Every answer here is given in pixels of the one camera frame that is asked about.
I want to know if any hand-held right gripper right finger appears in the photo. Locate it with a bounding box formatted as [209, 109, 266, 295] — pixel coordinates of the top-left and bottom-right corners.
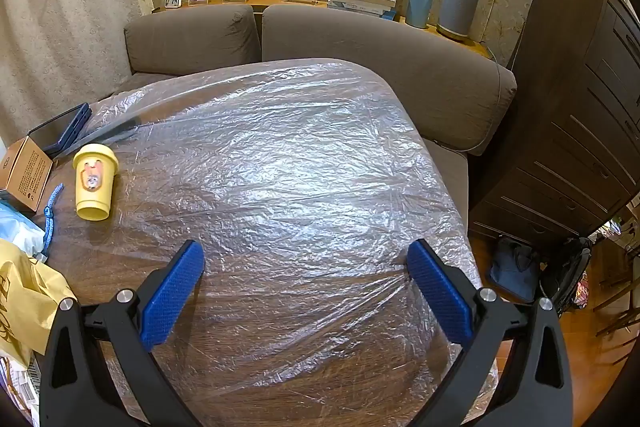
[406, 238, 575, 427]

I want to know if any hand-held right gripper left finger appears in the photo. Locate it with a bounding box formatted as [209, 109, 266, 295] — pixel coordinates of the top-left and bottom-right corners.
[39, 239, 206, 427]

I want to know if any blue drawstring bag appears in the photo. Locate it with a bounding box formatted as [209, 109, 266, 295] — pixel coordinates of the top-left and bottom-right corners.
[0, 183, 65, 265]

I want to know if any blue backpack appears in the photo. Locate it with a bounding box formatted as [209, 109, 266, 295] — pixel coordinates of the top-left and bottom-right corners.
[487, 237, 543, 305]

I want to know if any yellow cartoon cup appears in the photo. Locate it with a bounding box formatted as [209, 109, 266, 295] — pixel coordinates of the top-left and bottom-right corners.
[72, 144, 120, 222]

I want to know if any black backpack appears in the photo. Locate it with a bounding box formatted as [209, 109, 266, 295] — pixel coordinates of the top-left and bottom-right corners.
[540, 237, 593, 315]

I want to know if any clear bag of papers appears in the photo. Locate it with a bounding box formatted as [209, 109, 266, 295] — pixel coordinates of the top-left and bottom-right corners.
[0, 354, 43, 427]

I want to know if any wooden chair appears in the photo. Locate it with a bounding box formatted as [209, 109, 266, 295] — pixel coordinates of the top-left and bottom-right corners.
[595, 247, 640, 353]

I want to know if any brown cardboard box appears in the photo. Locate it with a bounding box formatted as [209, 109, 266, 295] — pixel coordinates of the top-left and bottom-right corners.
[0, 137, 54, 212]

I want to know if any dark blue flat tray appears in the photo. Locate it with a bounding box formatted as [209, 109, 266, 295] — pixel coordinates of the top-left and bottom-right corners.
[28, 103, 92, 159]

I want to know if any dark wooden cabinet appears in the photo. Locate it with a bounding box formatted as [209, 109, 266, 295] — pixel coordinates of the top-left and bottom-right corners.
[467, 0, 640, 248]

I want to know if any brown sofa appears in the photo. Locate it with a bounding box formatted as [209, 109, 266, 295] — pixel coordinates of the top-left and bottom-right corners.
[100, 3, 518, 238]

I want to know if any grey cylinder speaker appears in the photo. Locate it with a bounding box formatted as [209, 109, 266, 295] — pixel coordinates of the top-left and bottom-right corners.
[436, 0, 482, 42]

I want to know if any blue cylinder speaker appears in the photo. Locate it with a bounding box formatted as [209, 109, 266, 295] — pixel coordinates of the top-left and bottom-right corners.
[404, 0, 435, 29]

